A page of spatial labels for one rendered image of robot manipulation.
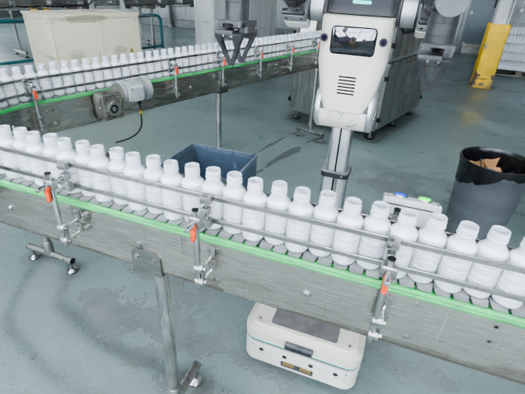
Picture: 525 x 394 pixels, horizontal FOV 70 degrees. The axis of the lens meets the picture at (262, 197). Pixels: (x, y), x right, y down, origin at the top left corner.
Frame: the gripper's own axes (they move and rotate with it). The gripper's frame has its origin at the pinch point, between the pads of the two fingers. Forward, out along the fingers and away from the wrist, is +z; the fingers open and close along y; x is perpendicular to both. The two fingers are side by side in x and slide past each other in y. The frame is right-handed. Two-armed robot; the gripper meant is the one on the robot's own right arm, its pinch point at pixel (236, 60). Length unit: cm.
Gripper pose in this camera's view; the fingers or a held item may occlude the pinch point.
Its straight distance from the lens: 99.9
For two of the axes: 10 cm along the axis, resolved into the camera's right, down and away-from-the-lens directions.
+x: 9.4, 2.1, -2.8
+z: -0.6, 8.8, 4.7
